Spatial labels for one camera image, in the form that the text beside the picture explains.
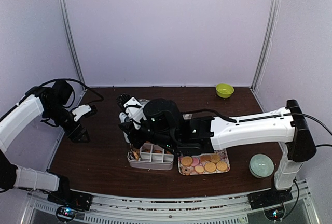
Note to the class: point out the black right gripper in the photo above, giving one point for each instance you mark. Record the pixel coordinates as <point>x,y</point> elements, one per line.
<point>127,127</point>

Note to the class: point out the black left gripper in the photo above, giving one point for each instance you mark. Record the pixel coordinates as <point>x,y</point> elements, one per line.
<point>80,130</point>

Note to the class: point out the silver serving tongs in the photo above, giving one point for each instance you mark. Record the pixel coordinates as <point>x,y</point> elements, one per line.
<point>134,153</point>

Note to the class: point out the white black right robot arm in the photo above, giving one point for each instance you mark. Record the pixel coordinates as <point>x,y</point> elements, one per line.
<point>287,125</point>

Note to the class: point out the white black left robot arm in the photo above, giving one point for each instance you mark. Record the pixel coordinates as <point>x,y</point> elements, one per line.
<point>28,132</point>

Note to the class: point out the grey divided cookie tin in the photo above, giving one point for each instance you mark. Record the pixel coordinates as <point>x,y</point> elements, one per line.
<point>153,157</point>

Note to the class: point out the clear printed cookie wrappers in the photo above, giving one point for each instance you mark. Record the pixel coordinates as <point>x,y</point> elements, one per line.
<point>187,116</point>

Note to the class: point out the floral rectangular tray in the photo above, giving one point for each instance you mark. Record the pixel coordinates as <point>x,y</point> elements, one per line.
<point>205,164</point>

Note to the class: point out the lime green bowl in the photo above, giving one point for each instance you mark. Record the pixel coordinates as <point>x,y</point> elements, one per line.
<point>224,90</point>

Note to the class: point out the pale green ceramic bowl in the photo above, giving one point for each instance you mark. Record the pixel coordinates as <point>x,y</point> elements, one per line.
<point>261,166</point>

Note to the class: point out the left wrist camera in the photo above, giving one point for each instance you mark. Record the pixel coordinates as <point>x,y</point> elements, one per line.
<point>83,111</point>

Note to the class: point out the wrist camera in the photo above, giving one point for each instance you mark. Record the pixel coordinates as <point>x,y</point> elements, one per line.
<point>83,111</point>
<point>162,115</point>

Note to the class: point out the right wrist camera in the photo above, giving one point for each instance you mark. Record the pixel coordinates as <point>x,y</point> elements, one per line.
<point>162,115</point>

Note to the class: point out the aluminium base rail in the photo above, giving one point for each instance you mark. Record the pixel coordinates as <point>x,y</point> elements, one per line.
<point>232,208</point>

